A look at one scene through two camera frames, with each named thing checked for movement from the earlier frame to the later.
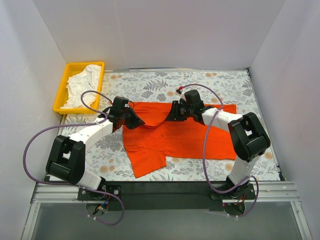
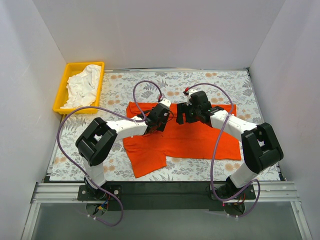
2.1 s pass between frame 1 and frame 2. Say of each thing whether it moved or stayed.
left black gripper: moved
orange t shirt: stayed
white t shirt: stayed
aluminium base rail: stayed
